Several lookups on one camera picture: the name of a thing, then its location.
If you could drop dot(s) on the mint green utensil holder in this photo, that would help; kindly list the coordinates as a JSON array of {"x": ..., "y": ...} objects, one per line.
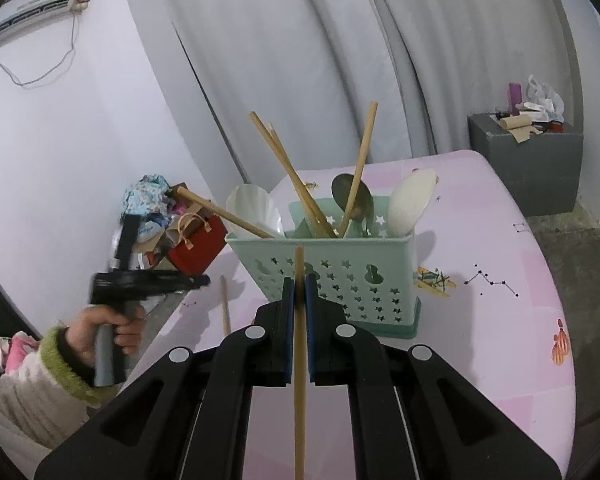
[{"x": 340, "y": 270}]

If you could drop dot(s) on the white air conditioner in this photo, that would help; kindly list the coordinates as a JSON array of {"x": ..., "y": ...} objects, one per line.
[{"x": 30, "y": 7}]

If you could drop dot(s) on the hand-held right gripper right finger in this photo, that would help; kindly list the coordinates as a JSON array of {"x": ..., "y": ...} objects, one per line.
[{"x": 311, "y": 320}]

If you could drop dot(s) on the bunch of bamboo chopsticks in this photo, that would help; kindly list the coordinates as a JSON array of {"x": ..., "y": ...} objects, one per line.
[{"x": 292, "y": 175}]

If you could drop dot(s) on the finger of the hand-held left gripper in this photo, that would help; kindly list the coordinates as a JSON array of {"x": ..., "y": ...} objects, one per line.
[{"x": 180, "y": 282}]

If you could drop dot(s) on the grey cabinet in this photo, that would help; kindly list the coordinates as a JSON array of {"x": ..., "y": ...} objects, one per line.
[{"x": 527, "y": 170}]

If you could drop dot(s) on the floral clothes pile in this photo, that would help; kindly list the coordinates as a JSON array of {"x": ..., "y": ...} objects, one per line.
[{"x": 147, "y": 195}]

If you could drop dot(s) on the purple cup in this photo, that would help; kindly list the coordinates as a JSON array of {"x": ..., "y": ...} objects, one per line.
[{"x": 515, "y": 95}]

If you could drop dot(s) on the pink cloth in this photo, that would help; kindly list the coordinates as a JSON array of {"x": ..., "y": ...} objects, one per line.
[{"x": 12, "y": 355}]

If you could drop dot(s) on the metal spoon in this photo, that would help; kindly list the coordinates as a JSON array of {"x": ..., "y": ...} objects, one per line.
[{"x": 352, "y": 195}]

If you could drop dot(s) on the white plastic rice paddle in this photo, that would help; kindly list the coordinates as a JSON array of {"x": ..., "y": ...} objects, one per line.
[{"x": 252, "y": 210}]

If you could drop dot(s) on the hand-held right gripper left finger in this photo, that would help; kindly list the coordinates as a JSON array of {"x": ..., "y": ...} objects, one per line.
[{"x": 289, "y": 320}]

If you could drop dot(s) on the white plastic bag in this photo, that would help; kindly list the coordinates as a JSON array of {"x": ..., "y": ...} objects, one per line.
[{"x": 545, "y": 94}]

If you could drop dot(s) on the pink printed tablecloth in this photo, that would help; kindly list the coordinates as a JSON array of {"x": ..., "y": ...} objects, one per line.
[{"x": 480, "y": 270}]

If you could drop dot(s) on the person's left forearm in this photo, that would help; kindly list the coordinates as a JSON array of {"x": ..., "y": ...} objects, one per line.
[{"x": 25, "y": 400}]

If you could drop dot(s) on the brown paper roll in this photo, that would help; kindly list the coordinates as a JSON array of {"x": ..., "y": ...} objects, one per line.
[{"x": 517, "y": 122}]

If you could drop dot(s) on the red gift bag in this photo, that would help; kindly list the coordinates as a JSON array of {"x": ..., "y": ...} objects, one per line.
[{"x": 197, "y": 247}]

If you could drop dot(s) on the person's left hand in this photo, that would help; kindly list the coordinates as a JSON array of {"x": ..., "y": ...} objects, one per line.
[{"x": 82, "y": 335}]

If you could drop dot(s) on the cream plastic soup spoon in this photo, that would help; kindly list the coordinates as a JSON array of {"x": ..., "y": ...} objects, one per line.
[{"x": 412, "y": 200}]

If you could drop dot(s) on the grey white curtain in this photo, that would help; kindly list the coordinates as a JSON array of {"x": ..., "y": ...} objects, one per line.
[{"x": 330, "y": 35}]

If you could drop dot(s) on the single bamboo chopstick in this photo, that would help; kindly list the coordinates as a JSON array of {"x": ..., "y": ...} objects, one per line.
[
  {"x": 225, "y": 310},
  {"x": 299, "y": 265}
]

